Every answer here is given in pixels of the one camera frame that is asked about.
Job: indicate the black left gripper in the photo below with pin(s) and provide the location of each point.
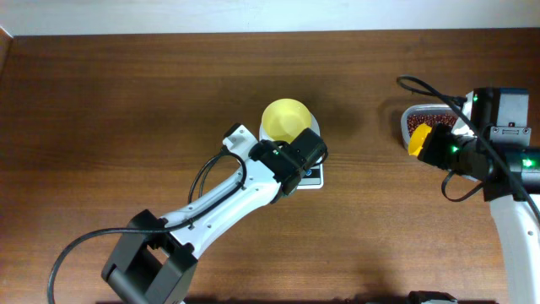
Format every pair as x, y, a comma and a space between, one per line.
272, 146

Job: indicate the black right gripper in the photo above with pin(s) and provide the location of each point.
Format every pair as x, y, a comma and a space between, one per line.
429, 151

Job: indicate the yellow plastic scoop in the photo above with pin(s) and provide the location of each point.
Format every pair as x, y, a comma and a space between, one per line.
417, 139

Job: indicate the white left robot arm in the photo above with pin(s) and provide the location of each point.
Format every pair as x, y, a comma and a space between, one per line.
154, 262

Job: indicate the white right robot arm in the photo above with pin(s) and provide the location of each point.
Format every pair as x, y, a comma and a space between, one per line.
513, 198

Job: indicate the white digital kitchen scale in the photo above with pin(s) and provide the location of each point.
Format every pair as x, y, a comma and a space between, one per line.
314, 178

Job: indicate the yellow plastic bowl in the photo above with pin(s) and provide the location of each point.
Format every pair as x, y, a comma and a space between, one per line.
284, 119

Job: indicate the red adzuki beans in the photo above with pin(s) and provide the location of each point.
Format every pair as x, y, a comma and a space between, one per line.
413, 121

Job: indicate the clear plastic bean container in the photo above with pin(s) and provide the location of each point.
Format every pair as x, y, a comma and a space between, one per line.
430, 110

